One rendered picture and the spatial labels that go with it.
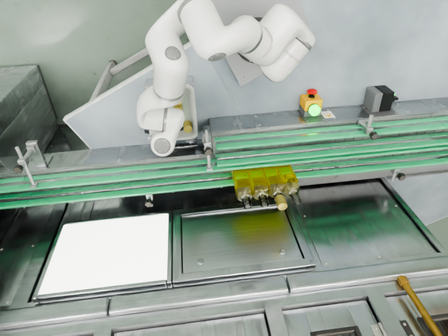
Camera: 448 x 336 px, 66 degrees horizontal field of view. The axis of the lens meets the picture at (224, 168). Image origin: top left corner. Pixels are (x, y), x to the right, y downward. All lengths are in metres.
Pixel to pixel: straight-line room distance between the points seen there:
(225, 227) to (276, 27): 0.73
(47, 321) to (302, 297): 0.76
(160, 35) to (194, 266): 0.72
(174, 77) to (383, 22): 0.90
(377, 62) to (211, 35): 0.90
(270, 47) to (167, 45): 0.26
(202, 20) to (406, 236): 1.05
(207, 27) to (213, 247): 0.75
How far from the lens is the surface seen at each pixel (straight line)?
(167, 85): 0.87
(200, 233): 1.28
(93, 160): 1.44
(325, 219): 1.41
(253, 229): 1.29
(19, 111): 1.88
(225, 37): 0.77
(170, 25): 0.88
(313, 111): 1.38
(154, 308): 1.13
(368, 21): 1.46
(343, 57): 1.46
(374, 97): 1.50
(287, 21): 0.92
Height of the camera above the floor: 2.02
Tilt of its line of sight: 55 degrees down
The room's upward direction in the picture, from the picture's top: 168 degrees clockwise
